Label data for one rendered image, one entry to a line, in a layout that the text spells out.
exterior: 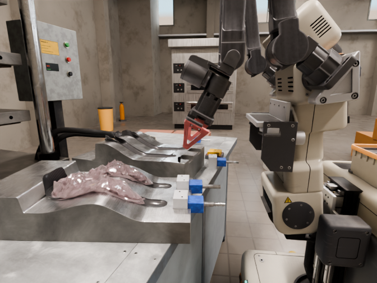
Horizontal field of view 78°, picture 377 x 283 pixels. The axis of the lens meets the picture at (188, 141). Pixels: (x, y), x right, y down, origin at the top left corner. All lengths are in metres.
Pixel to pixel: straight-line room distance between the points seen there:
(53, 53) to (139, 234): 1.18
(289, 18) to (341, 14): 11.09
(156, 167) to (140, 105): 8.62
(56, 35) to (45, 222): 1.14
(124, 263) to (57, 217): 0.19
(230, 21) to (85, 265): 0.62
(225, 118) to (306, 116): 5.52
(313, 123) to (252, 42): 0.43
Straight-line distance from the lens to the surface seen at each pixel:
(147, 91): 9.32
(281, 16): 0.64
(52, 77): 1.51
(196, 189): 0.69
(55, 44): 1.55
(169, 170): 0.83
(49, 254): 0.62
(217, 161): 1.00
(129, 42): 9.64
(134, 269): 0.53
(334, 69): 0.65
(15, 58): 1.32
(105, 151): 0.95
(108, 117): 6.36
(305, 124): 0.83
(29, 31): 1.31
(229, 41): 0.61
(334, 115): 0.86
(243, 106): 10.45
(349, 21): 11.79
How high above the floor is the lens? 1.15
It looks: 13 degrees down
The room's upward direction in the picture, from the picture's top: straight up
